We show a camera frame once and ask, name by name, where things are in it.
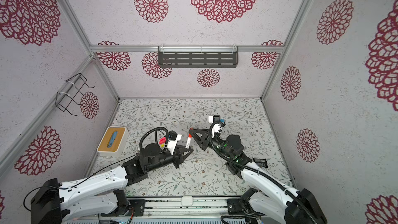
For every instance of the white wooden-top tissue box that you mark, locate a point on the white wooden-top tissue box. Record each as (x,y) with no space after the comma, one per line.
(113,142)

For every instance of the white red-tipped marker pen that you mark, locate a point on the white red-tipped marker pen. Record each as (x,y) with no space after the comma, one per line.
(188,141)

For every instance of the small white box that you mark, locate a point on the small white box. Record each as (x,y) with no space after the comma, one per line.
(187,201)

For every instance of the dark metal wall shelf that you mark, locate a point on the dark metal wall shelf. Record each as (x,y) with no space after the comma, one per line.
(198,57)

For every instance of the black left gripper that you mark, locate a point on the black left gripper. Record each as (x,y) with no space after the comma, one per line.
(179,153)

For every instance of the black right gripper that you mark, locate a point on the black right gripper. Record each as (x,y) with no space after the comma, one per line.
(205,143)

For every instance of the black snack packet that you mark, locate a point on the black snack packet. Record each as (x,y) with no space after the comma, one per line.
(261,162)

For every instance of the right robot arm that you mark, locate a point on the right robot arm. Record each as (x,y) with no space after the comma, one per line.
(268,196)

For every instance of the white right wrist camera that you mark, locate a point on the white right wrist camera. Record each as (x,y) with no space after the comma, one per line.
(218,124)

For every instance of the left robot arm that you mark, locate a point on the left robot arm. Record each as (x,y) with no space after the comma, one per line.
(55,202)

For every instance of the black wire wall rack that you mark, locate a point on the black wire wall rack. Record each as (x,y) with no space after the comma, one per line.
(66,97)

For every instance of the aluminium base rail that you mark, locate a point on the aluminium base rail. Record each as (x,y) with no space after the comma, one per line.
(166,208)

